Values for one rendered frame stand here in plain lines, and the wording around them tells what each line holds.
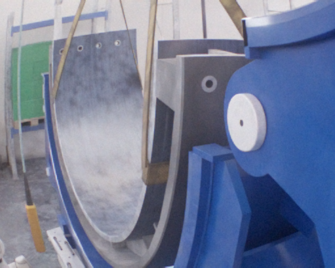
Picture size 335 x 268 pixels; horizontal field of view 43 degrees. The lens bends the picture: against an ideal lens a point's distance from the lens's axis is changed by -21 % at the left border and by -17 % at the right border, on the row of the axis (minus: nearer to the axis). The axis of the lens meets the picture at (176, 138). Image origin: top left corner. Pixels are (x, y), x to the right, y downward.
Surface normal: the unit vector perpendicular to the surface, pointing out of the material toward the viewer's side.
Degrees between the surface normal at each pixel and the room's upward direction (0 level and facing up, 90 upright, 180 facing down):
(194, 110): 100
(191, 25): 90
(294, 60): 90
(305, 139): 90
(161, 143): 109
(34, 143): 90
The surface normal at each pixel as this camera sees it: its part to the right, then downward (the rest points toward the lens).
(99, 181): 0.16, -0.79
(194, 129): 0.42, 0.40
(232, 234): -0.90, 0.13
